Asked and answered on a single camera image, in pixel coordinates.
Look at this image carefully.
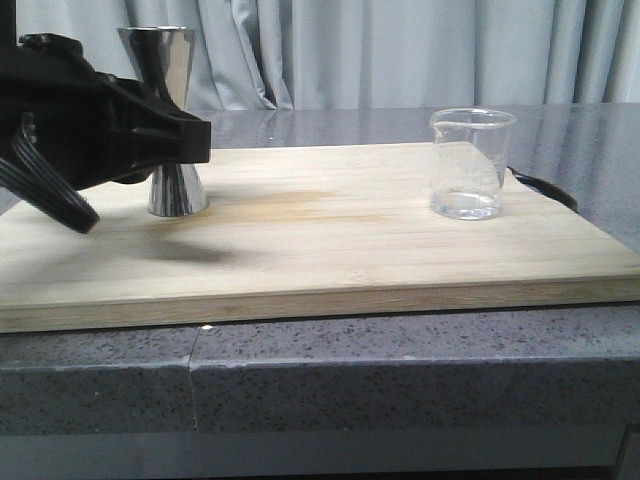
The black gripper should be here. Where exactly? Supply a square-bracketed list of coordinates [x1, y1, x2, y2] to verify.
[1, 33, 211, 190]

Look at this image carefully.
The steel double jigger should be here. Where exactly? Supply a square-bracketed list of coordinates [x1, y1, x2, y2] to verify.
[118, 25, 208, 217]

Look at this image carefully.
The clear glass beaker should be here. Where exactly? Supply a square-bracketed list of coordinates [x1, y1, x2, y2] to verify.
[429, 107, 516, 221]

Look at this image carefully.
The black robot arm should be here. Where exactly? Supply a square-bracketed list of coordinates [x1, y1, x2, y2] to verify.
[1, 1, 211, 190]

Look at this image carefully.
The wooden cutting board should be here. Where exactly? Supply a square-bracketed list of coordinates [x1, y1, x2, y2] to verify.
[1, 144, 639, 333]

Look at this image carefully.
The black cutting board handle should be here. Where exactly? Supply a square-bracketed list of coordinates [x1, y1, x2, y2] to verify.
[508, 166, 578, 213]

